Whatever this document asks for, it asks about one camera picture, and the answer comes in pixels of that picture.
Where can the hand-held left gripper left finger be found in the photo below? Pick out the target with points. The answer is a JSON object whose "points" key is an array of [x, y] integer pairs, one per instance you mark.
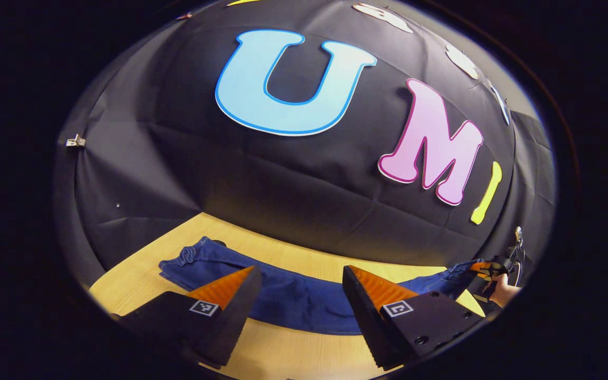
{"points": [[238, 311]]}

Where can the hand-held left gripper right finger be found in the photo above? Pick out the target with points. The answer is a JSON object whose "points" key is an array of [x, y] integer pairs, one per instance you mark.
{"points": [[364, 322]]}

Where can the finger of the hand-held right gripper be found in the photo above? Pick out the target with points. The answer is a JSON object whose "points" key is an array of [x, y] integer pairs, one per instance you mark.
{"points": [[496, 266]]}

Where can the blue denim jeans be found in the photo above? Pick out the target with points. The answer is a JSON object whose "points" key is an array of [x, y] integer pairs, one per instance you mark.
{"points": [[293, 301]]}

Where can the black backdrop cloth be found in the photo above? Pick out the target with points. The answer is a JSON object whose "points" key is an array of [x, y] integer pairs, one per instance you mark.
{"points": [[293, 174]]}

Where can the white metal clip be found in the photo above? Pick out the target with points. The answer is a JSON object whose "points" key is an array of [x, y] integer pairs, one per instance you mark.
{"points": [[75, 141]]}

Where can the red clip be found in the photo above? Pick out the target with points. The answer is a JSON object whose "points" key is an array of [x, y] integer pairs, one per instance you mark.
{"points": [[183, 16]]}

